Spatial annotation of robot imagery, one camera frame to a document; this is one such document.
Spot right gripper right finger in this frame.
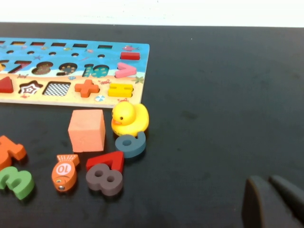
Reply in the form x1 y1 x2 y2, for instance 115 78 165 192
268 175 304 224

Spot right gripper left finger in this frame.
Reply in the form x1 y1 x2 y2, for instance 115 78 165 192
241 175 302 228

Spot grey-blue number piece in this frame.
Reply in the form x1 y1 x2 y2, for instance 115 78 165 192
115 131 146 159

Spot red number seven piece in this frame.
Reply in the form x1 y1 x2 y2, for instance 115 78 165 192
85 151 125 174

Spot brown number eight piece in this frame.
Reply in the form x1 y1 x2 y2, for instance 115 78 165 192
85 163 124 197

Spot yellow equals piece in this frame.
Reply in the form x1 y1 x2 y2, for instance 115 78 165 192
108 83 133 98

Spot pink greater-than piece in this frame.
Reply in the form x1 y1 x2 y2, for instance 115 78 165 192
115 62 138 78

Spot red minus piece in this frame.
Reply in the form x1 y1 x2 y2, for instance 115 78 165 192
120 51 141 60

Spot orange plus piece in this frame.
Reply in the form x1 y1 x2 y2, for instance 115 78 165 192
75 79 100 98

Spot wooden number shape puzzle board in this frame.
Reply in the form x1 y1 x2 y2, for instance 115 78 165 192
0 37 151 109

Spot green number three piece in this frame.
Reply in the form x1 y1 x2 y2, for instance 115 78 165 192
0 166 35 200

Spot red triangle piece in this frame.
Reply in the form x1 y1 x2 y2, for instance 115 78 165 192
0 76 14 93

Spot yellow rubber duck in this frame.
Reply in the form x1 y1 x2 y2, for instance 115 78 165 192
111 101 150 137

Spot salmon orange cube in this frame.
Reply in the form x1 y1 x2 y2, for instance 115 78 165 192
68 109 106 152

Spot orange wooden fish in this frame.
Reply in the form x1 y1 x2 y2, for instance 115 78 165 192
51 153 80 192

